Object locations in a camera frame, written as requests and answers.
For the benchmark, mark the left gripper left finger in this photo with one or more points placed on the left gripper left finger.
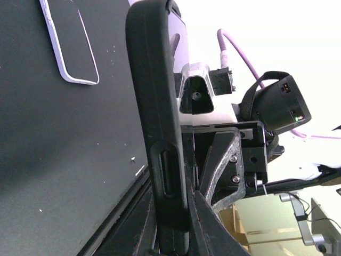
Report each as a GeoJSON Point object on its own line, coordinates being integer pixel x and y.
{"type": "Point", "coordinates": [137, 234]}

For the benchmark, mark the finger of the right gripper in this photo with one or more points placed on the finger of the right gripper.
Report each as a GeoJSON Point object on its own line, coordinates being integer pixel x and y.
{"type": "Point", "coordinates": [224, 159]}

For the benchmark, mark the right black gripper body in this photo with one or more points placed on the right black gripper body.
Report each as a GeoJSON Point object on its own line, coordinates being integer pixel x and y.
{"type": "Point", "coordinates": [253, 143]}

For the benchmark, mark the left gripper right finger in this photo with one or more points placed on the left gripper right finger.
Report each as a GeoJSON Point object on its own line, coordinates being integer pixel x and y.
{"type": "Point", "coordinates": [207, 234]}

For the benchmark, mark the black phone case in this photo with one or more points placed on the black phone case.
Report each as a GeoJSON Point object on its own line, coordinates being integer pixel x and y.
{"type": "Point", "coordinates": [157, 46]}

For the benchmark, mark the black phone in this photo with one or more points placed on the black phone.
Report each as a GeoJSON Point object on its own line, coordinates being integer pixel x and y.
{"type": "Point", "coordinates": [72, 37]}

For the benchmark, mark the lavender phone case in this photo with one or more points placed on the lavender phone case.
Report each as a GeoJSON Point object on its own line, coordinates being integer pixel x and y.
{"type": "Point", "coordinates": [69, 48]}

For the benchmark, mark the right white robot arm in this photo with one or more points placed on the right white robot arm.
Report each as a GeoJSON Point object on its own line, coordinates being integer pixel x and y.
{"type": "Point", "coordinates": [276, 101]}

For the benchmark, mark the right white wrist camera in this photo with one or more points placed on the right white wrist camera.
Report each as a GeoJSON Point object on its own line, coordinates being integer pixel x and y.
{"type": "Point", "coordinates": [204, 96]}

